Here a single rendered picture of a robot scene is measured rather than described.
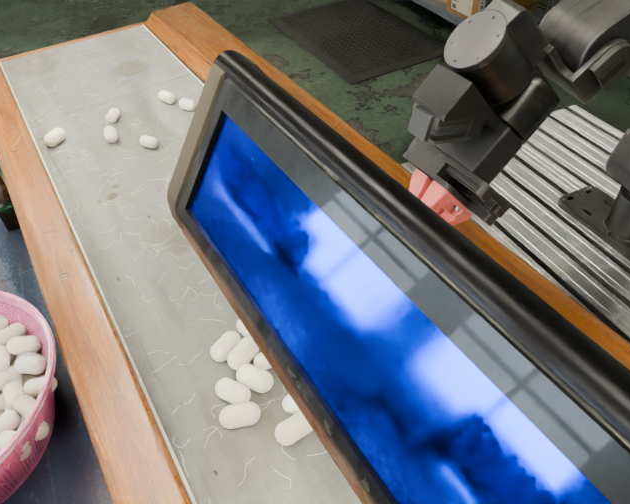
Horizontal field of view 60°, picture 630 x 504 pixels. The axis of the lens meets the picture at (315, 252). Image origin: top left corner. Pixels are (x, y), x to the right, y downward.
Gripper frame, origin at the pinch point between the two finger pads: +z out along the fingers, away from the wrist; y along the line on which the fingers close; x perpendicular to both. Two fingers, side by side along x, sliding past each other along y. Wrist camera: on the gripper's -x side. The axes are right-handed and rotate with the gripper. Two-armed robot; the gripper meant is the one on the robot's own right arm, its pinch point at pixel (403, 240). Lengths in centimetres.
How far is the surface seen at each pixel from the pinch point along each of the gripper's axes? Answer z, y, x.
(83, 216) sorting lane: 25.4, -33.9, -11.4
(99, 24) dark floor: 32, -304, 80
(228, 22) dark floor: -14, -260, 119
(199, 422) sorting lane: 24.3, 2.7, -10.5
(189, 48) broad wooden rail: 1, -70, 6
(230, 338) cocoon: 18.3, -3.0, -8.0
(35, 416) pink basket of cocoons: 32.3, -4.4, -20.5
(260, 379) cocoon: 18.0, 3.1, -7.9
